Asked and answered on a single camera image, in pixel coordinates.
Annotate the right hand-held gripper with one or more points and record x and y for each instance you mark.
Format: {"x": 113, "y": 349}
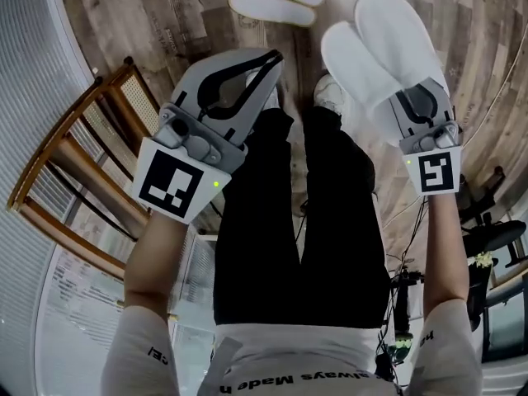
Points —
{"x": 435, "y": 173}

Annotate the person's right forearm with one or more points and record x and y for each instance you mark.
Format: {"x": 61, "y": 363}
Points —
{"x": 445, "y": 254}

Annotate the person's right white shoe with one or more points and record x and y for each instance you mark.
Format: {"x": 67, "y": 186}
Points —
{"x": 330, "y": 93}

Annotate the person's left forearm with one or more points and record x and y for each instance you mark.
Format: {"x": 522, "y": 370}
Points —
{"x": 165, "y": 262}

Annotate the person's black trousers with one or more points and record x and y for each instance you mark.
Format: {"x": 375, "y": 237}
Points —
{"x": 288, "y": 241}

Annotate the black office chair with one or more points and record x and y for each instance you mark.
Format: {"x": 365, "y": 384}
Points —
{"x": 499, "y": 233}

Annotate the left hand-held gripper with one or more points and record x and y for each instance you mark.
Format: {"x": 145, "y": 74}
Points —
{"x": 169, "y": 184}

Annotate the person's white t-shirt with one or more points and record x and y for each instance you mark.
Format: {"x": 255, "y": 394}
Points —
{"x": 309, "y": 353}

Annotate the wooden shelf rack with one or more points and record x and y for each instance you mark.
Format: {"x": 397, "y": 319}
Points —
{"x": 70, "y": 171}

